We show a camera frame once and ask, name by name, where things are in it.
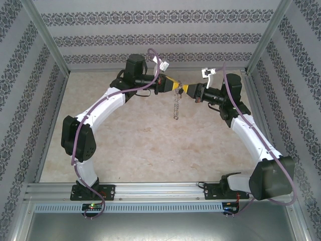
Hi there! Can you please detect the aluminium frame post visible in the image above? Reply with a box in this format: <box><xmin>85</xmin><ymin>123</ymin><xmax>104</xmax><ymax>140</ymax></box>
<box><xmin>22</xmin><ymin>0</ymin><xmax>70</xmax><ymax>74</ymax></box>
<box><xmin>12</xmin><ymin>197</ymin><xmax>35</xmax><ymax>241</ymax></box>
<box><xmin>285</xmin><ymin>199</ymin><xmax>315</xmax><ymax>241</ymax></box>
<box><xmin>246</xmin><ymin>0</ymin><xmax>293</xmax><ymax>75</ymax></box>

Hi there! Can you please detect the metal band with key rings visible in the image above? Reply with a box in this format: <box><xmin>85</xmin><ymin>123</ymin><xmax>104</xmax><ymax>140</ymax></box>
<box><xmin>171</xmin><ymin>79</ymin><xmax>183</xmax><ymax>121</ymax></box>

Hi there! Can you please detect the slotted grey cable duct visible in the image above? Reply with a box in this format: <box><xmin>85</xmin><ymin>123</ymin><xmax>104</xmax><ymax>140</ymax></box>
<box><xmin>34</xmin><ymin>202</ymin><xmax>224</xmax><ymax>213</ymax></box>

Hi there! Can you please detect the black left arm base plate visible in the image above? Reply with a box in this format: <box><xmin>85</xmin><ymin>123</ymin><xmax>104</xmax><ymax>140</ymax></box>
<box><xmin>71</xmin><ymin>184</ymin><xmax>116</xmax><ymax>201</ymax></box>

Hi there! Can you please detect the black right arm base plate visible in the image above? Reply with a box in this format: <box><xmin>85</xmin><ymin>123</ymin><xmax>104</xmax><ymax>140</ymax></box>
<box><xmin>204</xmin><ymin>184</ymin><xmax>249</xmax><ymax>201</ymax></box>

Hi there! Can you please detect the aluminium mounting rail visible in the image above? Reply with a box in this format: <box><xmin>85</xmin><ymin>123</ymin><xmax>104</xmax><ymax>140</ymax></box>
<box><xmin>24</xmin><ymin>182</ymin><xmax>294</xmax><ymax>201</ymax></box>

